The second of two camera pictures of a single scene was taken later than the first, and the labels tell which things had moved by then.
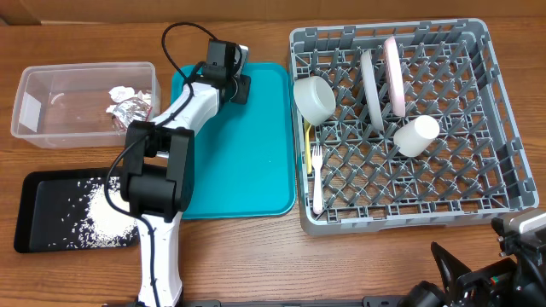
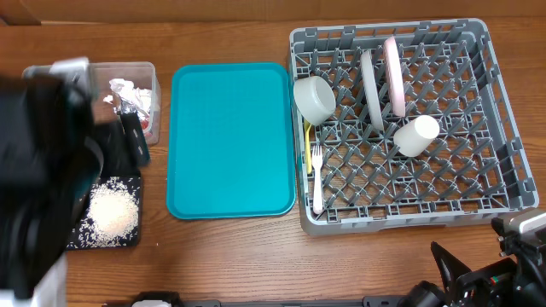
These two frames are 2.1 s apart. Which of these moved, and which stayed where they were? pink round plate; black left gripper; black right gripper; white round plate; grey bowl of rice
Moved: black left gripper
Stayed: black right gripper; pink round plate; white round plate; grey bowl of rice
